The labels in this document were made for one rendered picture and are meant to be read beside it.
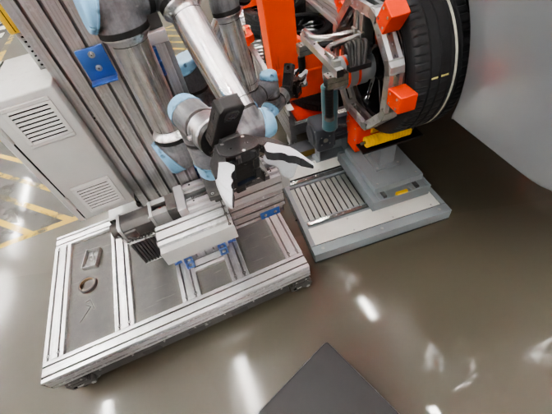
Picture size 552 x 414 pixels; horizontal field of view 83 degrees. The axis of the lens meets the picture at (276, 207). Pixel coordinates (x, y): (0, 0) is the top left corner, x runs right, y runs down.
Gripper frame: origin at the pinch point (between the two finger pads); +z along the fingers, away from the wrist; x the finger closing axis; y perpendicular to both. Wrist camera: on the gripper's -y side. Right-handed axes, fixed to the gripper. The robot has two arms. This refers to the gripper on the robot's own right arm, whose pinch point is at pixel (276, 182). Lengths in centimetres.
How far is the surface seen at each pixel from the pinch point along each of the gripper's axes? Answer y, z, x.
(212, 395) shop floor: 128, -23, 23
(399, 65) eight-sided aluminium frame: 16, -42, -87
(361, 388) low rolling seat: 88, 18, -19
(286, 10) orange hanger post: 10, -115, -89
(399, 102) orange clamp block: 26, -35, -82
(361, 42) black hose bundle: 9, -55, -79
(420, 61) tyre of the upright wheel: 14, -37, -91
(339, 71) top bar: 17, -55, -68
